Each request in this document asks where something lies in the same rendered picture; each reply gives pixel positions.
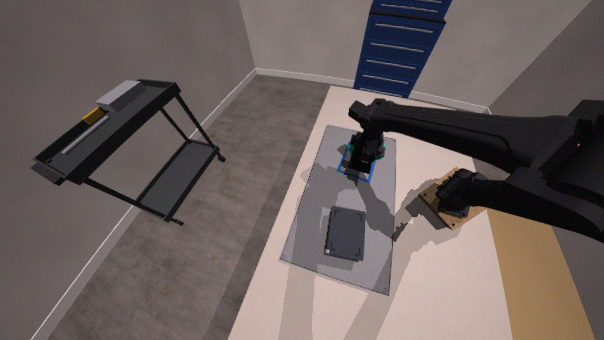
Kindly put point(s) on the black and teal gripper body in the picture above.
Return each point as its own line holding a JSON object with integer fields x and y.
{"x": 357, "y": 139}

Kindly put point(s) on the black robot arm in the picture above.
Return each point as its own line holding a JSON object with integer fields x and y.
{"x": 572, "y": 194}

